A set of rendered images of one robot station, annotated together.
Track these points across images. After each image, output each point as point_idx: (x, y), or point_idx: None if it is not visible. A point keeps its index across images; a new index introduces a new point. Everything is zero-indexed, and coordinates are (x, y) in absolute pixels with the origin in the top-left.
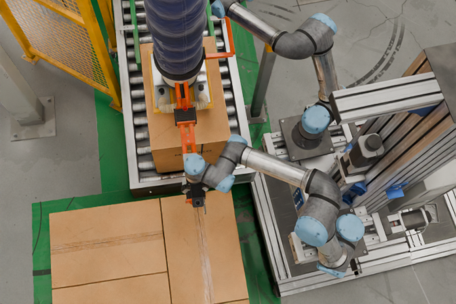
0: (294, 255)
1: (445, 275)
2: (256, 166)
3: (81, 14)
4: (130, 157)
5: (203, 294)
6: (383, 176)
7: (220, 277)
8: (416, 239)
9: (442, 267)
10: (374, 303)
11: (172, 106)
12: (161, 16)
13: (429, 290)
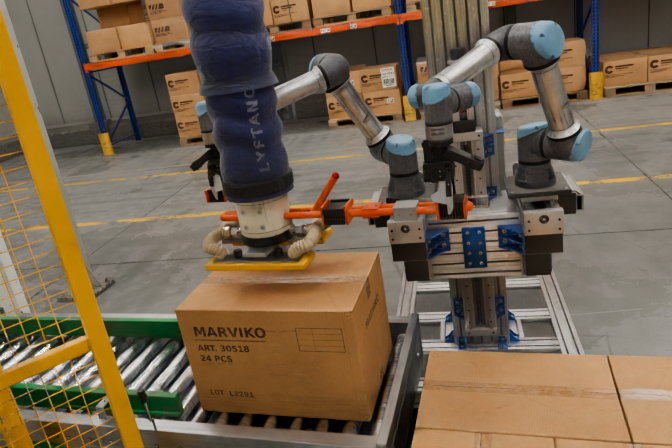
0: (553, 223)
1: (572, 297)
2: (457, 73)
3: (78, 303)
4: (325, 439)
5: (600, 400)
6: (488, 78)
7: (570, 377)
8: (531, 281)
9: (563, 297)
10: (605, 348)
11: (312, 230)
12: (247, 30)
13: (589, 309)
